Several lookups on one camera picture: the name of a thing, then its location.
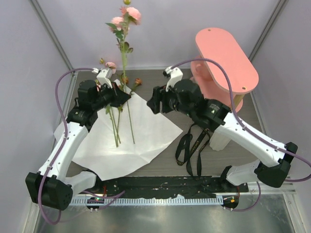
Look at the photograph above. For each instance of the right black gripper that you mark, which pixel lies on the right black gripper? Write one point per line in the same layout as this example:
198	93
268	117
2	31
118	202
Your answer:
159	94

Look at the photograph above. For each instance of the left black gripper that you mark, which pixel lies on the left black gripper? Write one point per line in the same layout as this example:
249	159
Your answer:
119	96

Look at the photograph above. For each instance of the white wrapping paper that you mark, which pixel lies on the white wrapping paper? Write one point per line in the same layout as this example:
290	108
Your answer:
143	136

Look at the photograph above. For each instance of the pink rose flower stem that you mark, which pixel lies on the pink rose flower stem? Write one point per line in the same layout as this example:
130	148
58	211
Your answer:
120	27

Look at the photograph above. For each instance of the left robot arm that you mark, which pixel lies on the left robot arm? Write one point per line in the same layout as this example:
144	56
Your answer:
50	186

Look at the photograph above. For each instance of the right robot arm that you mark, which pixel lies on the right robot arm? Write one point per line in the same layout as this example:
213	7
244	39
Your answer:
273	159

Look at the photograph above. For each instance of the pink rose bouquet flowers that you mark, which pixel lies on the pink rose bouquet flowers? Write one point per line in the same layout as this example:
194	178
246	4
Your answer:
116	123

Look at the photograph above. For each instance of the white ribbed vase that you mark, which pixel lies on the white ribbed vase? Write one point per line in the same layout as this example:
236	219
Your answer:
218	141

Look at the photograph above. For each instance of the pink cup on shelf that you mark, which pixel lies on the pink cup on shelf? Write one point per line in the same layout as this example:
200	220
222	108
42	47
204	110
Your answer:
201	70

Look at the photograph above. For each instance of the pink three-tier shelf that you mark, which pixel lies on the pink three-tier shelf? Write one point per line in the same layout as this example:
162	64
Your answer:
220	46

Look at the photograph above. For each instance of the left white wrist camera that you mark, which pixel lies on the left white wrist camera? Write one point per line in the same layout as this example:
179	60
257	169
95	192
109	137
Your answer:
103	76

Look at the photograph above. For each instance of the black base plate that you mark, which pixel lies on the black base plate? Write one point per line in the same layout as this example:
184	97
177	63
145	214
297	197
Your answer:
164	187

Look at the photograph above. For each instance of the white slotted cable duct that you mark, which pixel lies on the white slotted cable duct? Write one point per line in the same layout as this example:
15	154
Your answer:
179	200

